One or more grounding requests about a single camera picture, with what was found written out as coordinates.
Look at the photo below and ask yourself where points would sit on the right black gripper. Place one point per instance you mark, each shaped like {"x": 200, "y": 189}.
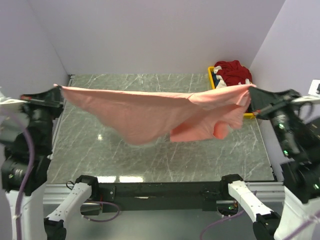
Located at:
{"x": 272, "y": 105}

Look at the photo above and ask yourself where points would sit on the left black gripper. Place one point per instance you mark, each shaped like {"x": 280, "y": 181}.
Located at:
{"x": 40, "y": 103}

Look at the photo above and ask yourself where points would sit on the pink t shirt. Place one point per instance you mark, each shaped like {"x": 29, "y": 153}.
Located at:
{"x": 142, "y": 117}

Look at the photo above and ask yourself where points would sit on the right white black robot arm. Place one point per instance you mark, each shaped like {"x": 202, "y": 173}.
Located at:
{"x": 300, "y": 143}

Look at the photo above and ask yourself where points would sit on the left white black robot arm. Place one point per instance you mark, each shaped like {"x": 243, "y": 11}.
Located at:
{"x": 26, "y": 134}

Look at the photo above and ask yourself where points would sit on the yellow plastic bin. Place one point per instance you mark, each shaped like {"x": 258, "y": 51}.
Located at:
{"x": 211, "y": 78}

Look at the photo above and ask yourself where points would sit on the dark red t shirt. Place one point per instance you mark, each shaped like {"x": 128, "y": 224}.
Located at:
{"x": 235, "y": 64}

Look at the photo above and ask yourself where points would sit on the black base crossbar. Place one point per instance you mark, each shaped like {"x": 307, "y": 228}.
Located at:
{"x": 153, "y": 196}

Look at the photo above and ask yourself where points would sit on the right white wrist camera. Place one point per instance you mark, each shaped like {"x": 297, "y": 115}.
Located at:
{"x": 307, "y": 99}

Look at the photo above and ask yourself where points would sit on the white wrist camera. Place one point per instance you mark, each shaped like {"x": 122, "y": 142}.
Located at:
{"x": 307, "y": 99}
{"x": 10, "y": 103}

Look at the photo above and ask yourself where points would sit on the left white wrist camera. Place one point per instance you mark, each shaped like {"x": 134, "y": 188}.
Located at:
{"x": 10, "y": 103}

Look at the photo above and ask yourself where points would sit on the aluminium frame rail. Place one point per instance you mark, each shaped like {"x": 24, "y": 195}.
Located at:
{"x": 83, "y": 146}

